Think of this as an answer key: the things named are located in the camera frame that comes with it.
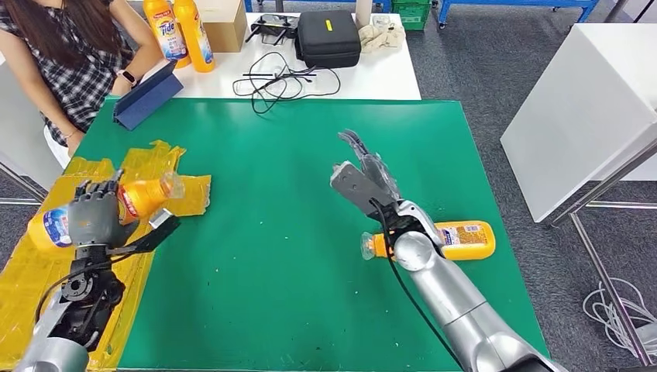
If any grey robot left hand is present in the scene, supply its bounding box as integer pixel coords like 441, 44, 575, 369
67, 169, 139, 249

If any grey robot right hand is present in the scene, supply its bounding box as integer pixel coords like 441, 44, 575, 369
335, 128, 402, 204

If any person's right hand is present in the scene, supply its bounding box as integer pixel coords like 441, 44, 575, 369
65, 130, 86, 159

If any tablet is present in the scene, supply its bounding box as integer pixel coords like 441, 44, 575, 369
112, 60, 184, 132

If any orange detergent bottle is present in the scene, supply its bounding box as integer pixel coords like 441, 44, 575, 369
173, 0, 217, 74
142, 0, 192, 69
26, 171, 186, 253
359, 220, 497, 262

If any white table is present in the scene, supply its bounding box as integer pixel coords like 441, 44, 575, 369
500, 22, 657, 223
0, 51, 65, 205
141, 12, 422, 101

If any person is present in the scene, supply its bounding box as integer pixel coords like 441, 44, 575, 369
0, 0, 163, 171

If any yellow taped cardboard sheet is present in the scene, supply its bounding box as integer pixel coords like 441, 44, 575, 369
0, 139, 212, 372

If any green table mat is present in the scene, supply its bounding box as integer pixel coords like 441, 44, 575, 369
74, 97, 550, 370

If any brown cardboard box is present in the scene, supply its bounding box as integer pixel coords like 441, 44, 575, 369
192, 0, 249, 53

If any beige cloth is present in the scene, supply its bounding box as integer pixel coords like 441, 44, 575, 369
358, 22, 407, 53

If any black zip case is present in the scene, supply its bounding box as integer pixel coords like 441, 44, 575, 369
294, 9, 363, 69

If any green plastic crate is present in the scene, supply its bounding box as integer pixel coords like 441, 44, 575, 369
391, 0, 432, 31

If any beige cardboard tube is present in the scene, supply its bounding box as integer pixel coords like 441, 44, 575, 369
355, 0, 373, 29

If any black device with antennas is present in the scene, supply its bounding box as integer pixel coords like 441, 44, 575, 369
245, 13, 300, 46

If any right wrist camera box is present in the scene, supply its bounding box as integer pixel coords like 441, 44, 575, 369
329, 160, 394, 217

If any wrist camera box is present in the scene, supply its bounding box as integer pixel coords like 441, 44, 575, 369
105, 208, 181, 257
329, 160, 394, 217

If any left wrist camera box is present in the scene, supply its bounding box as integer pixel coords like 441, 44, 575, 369
105, 208, 181, 257

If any tangled black cable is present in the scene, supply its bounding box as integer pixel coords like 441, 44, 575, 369
232, 51, 342, 115

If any blue metal rack frame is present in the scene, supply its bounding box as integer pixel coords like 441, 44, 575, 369
437, 0, 601, 29
244, 0, 393, 14

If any steel table leg frame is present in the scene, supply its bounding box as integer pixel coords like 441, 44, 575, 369
549, 141, 657, 368

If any white cable bundle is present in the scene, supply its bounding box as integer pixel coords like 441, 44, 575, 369
582, 277, 657, 360

